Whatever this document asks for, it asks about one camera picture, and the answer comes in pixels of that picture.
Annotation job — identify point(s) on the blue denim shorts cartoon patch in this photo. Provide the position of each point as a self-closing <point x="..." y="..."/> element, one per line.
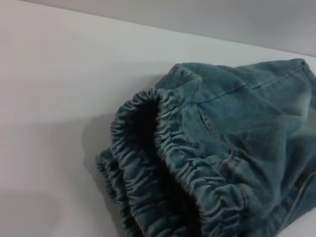
<point x="234" y="148"/>

